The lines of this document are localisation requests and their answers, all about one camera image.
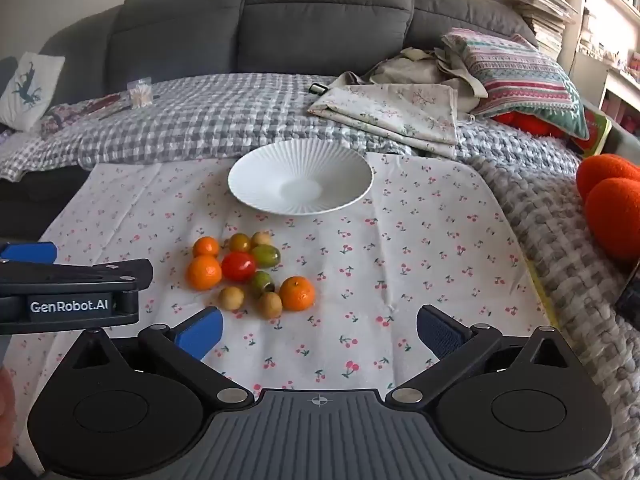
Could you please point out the white ribbed plate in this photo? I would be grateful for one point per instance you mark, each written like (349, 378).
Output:
(300, 180)

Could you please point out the grey sofa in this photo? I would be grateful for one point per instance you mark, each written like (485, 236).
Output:
(300, 15)

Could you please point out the green jujube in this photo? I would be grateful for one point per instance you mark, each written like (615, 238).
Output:
(261, 282)
(266, 255)

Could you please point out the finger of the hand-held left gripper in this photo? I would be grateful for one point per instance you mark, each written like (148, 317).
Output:
(90, 272)
(27, 252)

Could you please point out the clear plastic packet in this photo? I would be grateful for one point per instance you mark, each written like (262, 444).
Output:
(139, 91)

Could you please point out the black buckle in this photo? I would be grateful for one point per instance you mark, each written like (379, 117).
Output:
(316, 88)

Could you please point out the white pillow with blue print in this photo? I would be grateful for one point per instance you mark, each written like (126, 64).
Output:
(27, 90)

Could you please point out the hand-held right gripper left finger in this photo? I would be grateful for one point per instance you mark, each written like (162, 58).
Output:
(202, 332)

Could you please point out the red tomato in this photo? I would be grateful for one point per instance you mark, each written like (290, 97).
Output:
(239, 266)

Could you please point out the green and red book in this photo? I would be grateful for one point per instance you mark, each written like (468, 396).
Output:
(595, 132)

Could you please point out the small mandarin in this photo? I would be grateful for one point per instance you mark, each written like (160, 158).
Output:
(206, 247)

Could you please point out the beige cloth bag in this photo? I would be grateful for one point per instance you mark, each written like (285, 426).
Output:
(435, 70)

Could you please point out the orange plush toy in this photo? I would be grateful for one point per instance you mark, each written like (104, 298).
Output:
(610, 200)

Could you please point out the cherry print cloth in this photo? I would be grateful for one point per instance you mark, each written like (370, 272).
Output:
(350, 285)

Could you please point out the orange-yellow tomato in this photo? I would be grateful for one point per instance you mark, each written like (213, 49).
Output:
(240, 242)

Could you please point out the person's left hand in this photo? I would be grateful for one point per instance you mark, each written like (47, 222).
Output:
(6, 410)

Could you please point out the brown longan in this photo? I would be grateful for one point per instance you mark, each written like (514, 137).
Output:
(231, 297)
(270, 305)
(261, 238)

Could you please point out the striped patterned cushion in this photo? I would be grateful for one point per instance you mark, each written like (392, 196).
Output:
(520, 80)

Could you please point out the white bookshelf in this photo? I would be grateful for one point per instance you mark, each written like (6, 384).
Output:
(612, 35)

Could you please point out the stack of magazines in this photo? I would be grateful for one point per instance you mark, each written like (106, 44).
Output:
(542, 15)

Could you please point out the large mandarin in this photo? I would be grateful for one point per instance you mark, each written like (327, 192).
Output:
(297, 293)
(204, 272)

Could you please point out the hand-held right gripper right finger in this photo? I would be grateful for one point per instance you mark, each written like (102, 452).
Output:
(440, 332)

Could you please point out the folded floral cloth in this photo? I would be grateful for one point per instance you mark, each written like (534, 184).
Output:
(390, 110)

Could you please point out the dark red patterned cloth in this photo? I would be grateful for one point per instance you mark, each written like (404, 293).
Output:
(82, 109)

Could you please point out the grey checked blanket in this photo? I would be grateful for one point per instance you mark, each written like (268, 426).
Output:
(225, 110)

